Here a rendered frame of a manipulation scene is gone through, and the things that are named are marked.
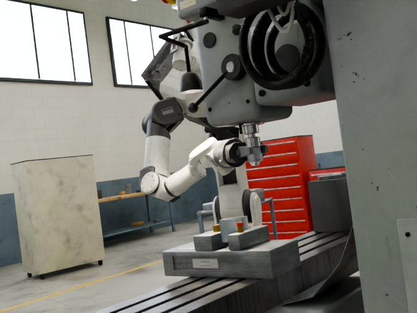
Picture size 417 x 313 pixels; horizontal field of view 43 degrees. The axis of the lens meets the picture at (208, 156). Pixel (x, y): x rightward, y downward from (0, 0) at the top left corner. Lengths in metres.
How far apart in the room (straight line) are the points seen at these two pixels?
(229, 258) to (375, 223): 0.41
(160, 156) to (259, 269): 0.71
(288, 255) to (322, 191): 0.61
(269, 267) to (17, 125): 8.78
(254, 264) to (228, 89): 0.47
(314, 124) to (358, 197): 10.43
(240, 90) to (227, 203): 0.90
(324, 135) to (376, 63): 10.35
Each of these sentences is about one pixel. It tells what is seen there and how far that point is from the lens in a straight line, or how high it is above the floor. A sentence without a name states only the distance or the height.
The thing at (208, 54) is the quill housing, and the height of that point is 1.51.
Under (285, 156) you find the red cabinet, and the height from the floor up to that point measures 1.22.
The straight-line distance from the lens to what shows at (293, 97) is 1.33.
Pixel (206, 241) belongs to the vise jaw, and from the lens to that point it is 1.39.
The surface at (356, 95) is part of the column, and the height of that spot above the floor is 1.31.
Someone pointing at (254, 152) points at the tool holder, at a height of 1.22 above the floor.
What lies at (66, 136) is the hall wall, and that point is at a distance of 10.41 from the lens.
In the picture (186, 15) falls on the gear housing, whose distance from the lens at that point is 1.55.
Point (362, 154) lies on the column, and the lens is 1.12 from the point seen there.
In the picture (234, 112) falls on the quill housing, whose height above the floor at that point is 1.34.
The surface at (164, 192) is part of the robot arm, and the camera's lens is 1.80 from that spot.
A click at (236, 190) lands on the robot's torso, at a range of 2.22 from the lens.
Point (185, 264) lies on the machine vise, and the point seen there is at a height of 0.95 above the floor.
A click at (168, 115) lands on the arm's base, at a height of 1.41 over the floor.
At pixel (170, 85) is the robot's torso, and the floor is 1.52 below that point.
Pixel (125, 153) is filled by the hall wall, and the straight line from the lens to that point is 11.31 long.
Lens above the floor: 1.20
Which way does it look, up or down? 1 degrees up
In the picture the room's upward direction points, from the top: 7 degrees counter-clockwise
